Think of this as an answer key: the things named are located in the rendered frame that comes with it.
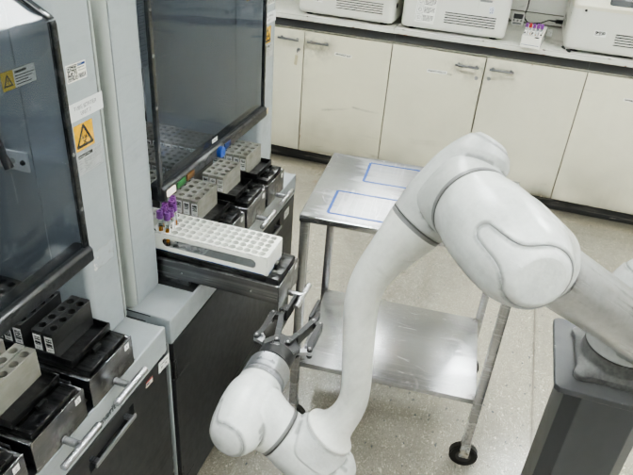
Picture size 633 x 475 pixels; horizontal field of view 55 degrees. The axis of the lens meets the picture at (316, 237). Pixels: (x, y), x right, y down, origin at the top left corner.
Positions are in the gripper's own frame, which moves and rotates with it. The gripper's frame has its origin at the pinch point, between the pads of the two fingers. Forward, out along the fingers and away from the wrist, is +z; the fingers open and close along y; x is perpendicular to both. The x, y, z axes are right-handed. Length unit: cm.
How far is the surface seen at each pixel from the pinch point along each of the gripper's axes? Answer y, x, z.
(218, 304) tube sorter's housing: 26.5, 13.6, 9.5
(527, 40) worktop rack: -40, -19, 230
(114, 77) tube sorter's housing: 36, -52, -13
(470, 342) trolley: -41, 47, 62
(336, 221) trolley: 1.4, -7.2, 30.0
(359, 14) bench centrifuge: 49, -19, 234
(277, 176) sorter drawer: 26, -6, 51
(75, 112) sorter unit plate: 35, -49, -25
